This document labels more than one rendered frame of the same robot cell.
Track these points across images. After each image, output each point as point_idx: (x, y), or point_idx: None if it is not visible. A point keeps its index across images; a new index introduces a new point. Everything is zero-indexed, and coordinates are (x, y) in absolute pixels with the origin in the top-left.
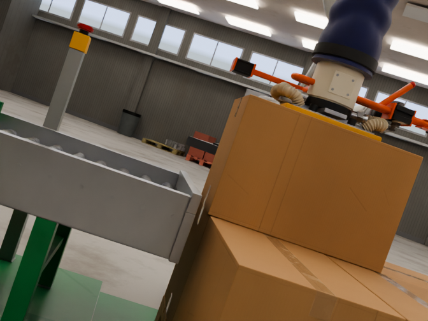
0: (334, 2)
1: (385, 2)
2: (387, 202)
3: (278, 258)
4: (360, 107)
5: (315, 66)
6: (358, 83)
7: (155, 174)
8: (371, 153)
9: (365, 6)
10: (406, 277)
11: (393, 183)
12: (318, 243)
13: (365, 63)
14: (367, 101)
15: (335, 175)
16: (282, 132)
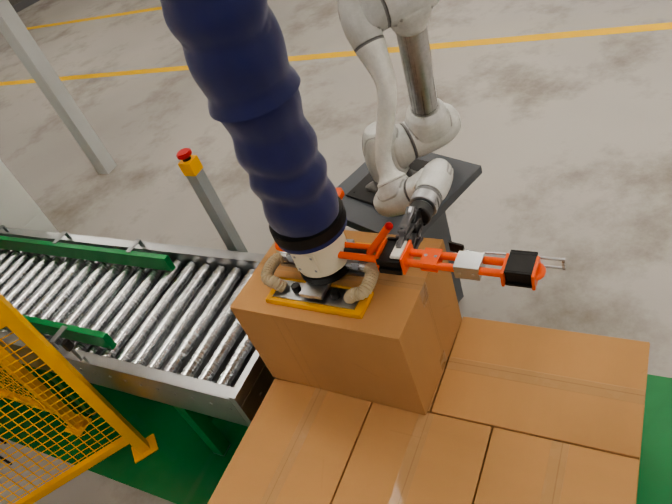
0: (346, 33)
1: (280, 185)
2: (392, 372)
3: (258, 484)
4: (412, 184)
5: (404, 72)
6: (322, 253)
7: None
8: (349, 339)
9: (265, 197)
10: (484, 391)
11: (386, 358)
12: (359, 395)
13: (305, 248)
14: (349, 258)
15: (334, 354)
16: (272, 329)
